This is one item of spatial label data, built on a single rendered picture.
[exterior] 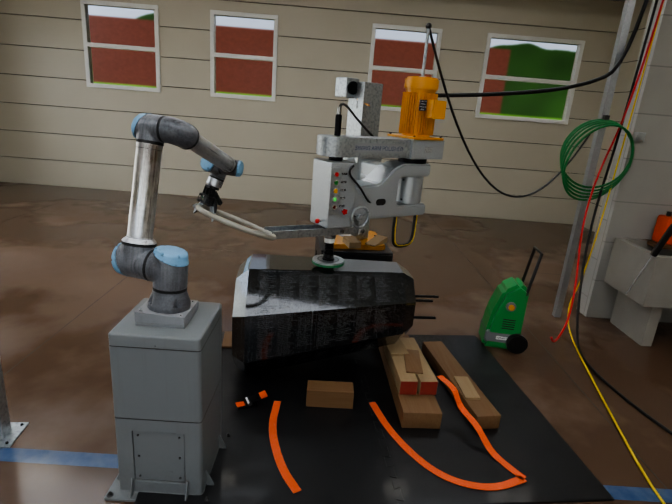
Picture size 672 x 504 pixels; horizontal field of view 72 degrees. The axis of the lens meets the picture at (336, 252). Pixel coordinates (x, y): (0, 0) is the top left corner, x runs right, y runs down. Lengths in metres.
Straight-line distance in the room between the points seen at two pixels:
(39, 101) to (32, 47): 0.92
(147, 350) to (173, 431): 0.42
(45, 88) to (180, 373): 8.70
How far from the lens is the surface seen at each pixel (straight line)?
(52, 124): 10.44
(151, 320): 2.23
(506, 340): 4.19
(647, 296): 4.81
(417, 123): 3.30
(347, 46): 9.05
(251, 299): 2.97
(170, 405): 2.31
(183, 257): 2.17
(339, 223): 2.97
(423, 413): 3.00
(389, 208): 3.22
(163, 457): 2.51
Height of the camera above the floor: 1.83
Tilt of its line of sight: 17 degrees down
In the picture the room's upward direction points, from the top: 5 degrees clockwise
